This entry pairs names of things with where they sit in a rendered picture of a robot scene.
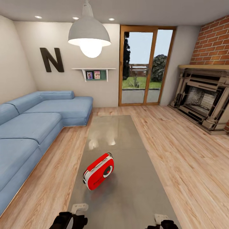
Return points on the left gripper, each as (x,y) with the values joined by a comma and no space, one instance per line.
(80,221)

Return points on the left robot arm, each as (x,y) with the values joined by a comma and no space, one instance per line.
(70,220)

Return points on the door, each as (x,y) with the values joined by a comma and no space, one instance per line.
(144,57)

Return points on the radio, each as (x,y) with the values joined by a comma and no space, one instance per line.
(98,171)

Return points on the wood fireplace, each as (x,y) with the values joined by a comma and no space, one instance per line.
(202,97)

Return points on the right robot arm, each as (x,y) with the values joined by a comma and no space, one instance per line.
(162,222)

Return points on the picture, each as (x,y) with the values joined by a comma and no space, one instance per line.
(90,75)
(97,74)

